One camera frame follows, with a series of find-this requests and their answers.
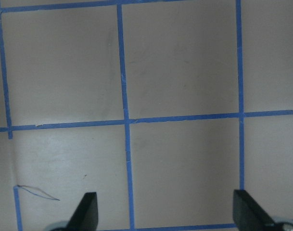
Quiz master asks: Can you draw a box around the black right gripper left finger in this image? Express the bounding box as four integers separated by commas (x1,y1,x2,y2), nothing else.
65,192,99,231

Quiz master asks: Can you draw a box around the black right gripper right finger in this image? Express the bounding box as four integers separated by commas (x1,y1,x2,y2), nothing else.
233,190,276,231

